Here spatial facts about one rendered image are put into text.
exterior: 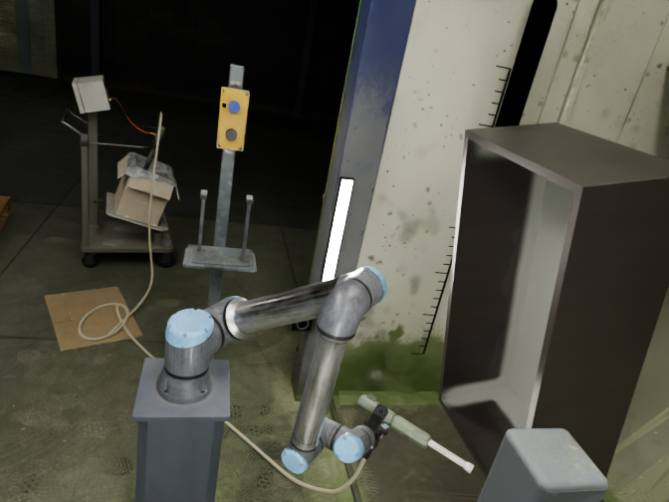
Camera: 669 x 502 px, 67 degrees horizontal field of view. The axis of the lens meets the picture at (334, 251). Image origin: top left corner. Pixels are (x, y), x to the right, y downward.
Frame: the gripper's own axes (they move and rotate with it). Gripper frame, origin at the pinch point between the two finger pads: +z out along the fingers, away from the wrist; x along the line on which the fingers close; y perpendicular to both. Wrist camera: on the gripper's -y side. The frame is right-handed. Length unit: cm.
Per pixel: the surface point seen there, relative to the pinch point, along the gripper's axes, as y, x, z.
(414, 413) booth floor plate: 16, -2, 83
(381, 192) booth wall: -83, -49, 22
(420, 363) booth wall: -10, -11, 85
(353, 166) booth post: -88, -61, 8
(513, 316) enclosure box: -58, 24, 31
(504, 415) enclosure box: -18, 38, 36
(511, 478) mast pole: -57, 38, -160
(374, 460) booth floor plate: 33, -3, 42
